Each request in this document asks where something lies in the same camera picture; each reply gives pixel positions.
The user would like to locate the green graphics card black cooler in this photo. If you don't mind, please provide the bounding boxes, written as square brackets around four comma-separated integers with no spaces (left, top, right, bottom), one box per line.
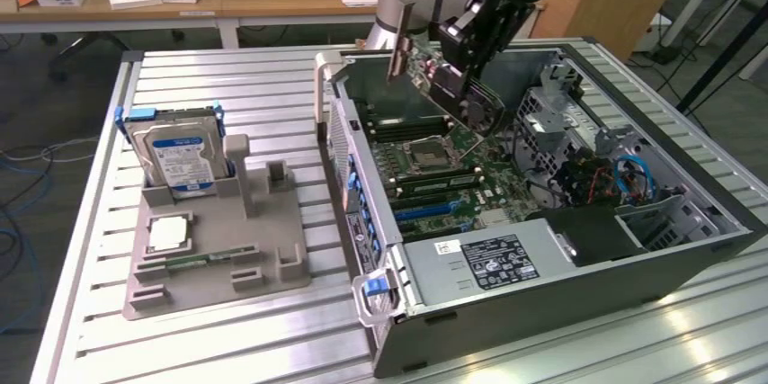
[387,0,510,137]

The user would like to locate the metal socket cover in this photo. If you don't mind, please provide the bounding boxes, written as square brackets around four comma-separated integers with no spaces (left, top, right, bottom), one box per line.
[447,125,488,165]

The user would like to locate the perforated metal drive cage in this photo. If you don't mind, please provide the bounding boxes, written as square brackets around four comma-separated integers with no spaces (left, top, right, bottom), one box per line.
[514,85,602,169]

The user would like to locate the CPU socket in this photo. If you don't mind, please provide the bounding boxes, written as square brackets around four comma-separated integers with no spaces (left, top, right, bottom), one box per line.
[402,137,464,174]

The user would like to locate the green motherboard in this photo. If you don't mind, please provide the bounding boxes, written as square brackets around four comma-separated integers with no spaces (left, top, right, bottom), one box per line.
[354,100,546,244]

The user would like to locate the green RAM stick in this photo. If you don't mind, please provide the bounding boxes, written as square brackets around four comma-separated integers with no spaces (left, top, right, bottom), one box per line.
[392,172,483,199]
[140,246,260,271]

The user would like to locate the blue expansion slot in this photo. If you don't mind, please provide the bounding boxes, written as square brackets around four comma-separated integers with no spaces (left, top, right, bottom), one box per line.
[392,203,456,221]

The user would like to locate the grey power supply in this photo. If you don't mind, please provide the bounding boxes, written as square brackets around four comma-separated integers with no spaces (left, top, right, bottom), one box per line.
[399,217,582,307]

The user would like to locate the grey disk bay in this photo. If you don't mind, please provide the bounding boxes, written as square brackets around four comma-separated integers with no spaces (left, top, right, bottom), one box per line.
[615,190,727,253]

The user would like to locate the hard disk blue label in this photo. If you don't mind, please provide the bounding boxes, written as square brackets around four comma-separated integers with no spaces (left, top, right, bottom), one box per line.
[128,125,219,200]

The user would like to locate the grey parts rack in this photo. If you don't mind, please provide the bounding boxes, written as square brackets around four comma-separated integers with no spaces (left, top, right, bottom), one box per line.
[123,134,315,323]

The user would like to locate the hard disk drive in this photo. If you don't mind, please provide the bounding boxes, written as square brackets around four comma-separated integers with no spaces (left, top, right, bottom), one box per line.
[112,103,228,192]

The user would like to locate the black open PC case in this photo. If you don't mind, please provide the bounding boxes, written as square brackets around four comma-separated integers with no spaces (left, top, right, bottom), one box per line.
[315,37,768,379]

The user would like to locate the silver CPU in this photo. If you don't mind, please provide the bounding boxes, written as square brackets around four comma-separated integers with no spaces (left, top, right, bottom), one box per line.
[146,217,195,254]

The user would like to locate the black chair base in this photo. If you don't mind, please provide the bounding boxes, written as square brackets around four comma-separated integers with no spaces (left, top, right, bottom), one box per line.
[42,31,131,84]

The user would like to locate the black wire bundle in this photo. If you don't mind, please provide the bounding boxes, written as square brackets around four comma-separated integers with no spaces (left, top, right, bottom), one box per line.
[510,125,582,210]

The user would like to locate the blue wire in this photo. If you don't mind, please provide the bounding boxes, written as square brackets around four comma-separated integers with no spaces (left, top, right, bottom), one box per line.
[615,154,660,201]

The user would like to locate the blue floor cable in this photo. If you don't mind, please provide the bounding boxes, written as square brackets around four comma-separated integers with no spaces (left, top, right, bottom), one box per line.
[0,145,59,335]

